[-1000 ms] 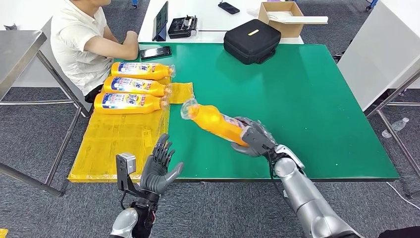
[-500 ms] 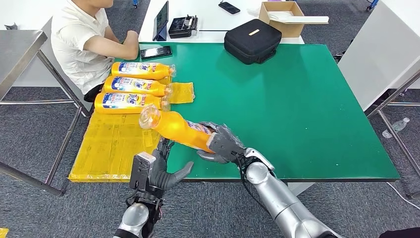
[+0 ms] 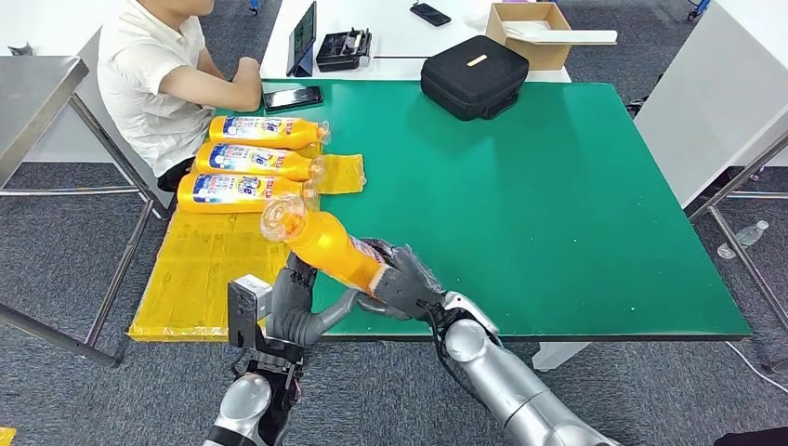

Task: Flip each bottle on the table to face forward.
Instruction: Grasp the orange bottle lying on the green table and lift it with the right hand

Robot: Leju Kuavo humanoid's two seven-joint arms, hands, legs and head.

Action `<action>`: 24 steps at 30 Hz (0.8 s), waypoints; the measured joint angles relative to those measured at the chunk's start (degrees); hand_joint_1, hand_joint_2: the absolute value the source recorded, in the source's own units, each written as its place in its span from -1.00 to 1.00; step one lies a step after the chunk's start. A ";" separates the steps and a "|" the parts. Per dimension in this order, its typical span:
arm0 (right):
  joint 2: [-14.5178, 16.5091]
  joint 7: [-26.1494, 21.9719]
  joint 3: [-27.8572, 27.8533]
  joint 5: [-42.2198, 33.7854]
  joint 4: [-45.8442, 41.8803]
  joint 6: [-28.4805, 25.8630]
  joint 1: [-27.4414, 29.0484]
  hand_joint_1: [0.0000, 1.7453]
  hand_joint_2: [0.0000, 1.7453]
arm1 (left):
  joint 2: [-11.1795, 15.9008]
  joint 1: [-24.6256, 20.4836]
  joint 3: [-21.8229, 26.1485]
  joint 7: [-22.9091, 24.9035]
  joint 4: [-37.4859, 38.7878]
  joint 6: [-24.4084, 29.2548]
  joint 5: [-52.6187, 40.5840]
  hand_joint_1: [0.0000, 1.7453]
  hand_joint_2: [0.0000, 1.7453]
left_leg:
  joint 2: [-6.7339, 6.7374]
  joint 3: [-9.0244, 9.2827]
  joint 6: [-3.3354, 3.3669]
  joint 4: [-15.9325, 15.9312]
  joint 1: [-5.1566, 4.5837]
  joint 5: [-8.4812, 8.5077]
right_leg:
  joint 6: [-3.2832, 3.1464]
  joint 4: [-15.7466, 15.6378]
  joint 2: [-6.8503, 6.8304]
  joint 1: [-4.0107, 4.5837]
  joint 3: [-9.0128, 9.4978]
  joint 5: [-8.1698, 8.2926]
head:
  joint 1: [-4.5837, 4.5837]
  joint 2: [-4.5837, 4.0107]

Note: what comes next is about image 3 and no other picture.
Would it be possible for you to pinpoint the person's right hand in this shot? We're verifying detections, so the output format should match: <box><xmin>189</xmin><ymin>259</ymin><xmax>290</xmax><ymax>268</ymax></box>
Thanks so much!
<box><xmin>232</xmin><ymin>56</ymin><xmax>264</xmax><ymax>83</ymax></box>

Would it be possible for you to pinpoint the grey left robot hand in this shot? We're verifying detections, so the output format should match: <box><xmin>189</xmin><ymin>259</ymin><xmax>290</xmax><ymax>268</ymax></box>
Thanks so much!
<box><xmin>266</xmin><ymin>252</ymin><xmax>362</xmax><ymax>348</ymax></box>

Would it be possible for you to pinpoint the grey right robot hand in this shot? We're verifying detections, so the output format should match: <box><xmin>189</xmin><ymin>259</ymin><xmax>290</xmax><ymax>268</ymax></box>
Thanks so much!
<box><xmin>357</xmin><ymin>238</ymin><xmax>446</xmax><ymax>322</ymax></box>

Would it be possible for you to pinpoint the orange detergent bottle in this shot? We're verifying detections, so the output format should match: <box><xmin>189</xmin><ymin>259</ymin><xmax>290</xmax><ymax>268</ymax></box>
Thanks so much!
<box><xmin>258</xmin><ymin>192</ymin><xmax>397</xmax><ymax>297</ymax></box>
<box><xmin>208</xmin><ymin>115</ymin><xmax>331</xmax><ymax>151</ymax></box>
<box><xmin>193</xmin><ymin>141</ymin><xmax>325</xmax><ymax>183</ymax></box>
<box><xmin>177</xmin><ymin>173</ymin><xmax>319</xmax><ymax>216</ymax></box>

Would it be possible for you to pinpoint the clear plastic water bottle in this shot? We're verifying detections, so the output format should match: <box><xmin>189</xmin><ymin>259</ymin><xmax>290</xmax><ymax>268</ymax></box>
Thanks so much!
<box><xmin>716</xmin><ymin>219</ymin><xmax>770</xmax><ymax>260</ymax></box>

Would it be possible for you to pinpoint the black smartphone, glossy screen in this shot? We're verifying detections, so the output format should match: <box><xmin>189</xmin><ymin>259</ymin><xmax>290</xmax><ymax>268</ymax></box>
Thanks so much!
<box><xmin>263</xmin><ymin>85</ymin><xmax>325</xmax><ymax>114</ymax></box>

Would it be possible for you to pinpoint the tablet in blue case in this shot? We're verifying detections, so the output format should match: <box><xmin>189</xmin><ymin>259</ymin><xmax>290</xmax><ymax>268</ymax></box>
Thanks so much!
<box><xmin>285</xmin><ymin>1</ymin><xmax>318</xmax><ymax>78</ymax></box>

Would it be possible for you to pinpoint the black device tray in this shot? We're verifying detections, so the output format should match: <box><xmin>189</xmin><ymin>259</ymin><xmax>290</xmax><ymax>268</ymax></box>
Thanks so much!
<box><xmin>315</xmin><ymin>27</ymin><xmax>374</xmax><ymax>73</ymax></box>

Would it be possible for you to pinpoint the yellow taped plastic mat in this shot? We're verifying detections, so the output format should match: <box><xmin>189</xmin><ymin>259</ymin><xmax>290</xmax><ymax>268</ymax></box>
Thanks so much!
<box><xmin>127</xmin><ymin>144</ymin><xmax>367</xmax><ymax>344</ymax></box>

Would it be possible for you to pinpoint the person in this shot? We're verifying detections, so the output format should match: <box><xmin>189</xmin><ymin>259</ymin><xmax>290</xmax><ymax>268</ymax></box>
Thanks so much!
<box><xmin>96</xmin><ymin>0</ymin><xmax>264</xmax><ymax>192</ymax></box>

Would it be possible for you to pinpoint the white table leg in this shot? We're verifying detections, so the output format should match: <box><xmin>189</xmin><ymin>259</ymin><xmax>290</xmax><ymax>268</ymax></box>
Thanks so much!
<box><xmin>532</xmin><ymin>341</ymin><xmax>592</xmax><ymax>373</ymax></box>

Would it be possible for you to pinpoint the black smartphone, matte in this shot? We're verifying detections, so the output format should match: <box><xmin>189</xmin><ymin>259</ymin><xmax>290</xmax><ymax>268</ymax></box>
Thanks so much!
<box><xmin>410</xmin><ymin>2</ymin><xmax>453</xmax><ymax>28</ymax></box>

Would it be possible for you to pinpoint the stainless steel table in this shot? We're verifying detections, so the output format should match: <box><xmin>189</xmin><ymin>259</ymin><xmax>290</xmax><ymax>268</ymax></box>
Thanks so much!
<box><xmin>0</xmin><ymin>55</ymin><xmax>170</xmax><ymax>369</ymax></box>

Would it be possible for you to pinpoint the black zip carry case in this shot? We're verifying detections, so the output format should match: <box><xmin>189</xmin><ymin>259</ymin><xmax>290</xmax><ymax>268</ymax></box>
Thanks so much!
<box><xmin>420</xmin><ymin>34</ymin><xmax>531</xmax><ymax>123</ymax></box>

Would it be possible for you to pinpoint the brown cardboard box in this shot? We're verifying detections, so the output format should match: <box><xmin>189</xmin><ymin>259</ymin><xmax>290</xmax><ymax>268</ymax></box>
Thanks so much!
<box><xmin>484</xmin><ymin>1</ymin><xmax>573</xmax><ymax>72</ymax></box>

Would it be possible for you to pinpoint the white foam board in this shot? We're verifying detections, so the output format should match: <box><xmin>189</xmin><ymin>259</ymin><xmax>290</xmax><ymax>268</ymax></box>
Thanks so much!
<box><xmin>503</xmin><ymin>20</ymin><xmax>619</xmax><ymax>46</ymax></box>

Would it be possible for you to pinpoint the white desk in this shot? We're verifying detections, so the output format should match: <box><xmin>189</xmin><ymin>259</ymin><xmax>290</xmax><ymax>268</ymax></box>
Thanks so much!
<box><xmin>634</xmin><ymin>0</ymin><xmax>788</xmax><ymax>209</ymax></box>

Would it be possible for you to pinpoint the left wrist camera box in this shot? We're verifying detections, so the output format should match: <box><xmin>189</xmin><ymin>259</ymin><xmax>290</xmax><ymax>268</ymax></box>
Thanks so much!
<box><xmin>226</xmin><ymin>275</ymin><xmax>274</xmax><ymax>349</ymax></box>

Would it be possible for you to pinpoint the metal table frame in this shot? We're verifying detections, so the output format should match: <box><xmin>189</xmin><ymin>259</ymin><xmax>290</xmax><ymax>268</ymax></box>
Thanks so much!
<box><xmin>688</xmin><ymin>132</ymin><xmax>788</xmax><ymax>374</ymax></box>

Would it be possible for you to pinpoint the white floor cable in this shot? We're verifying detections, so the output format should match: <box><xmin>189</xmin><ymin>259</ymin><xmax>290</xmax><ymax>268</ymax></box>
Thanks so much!
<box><xmin>726</xmin><ymin>342</ymin><xmax>788</xmax><ymax>396</ymax></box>

